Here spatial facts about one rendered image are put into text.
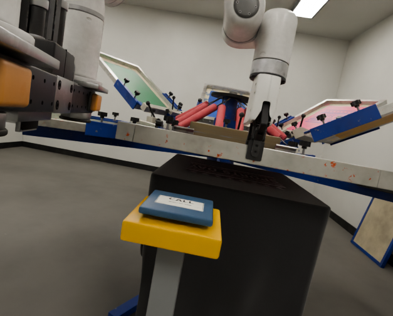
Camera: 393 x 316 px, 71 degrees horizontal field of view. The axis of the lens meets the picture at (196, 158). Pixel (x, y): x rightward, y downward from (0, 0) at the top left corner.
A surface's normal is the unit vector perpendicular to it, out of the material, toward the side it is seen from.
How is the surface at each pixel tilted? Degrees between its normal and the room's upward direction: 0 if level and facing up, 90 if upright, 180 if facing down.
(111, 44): 90
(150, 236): 90
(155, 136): 86
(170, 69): 90
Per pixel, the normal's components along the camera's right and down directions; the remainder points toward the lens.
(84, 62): 0.66, 0.22
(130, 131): -0.05, 0.04
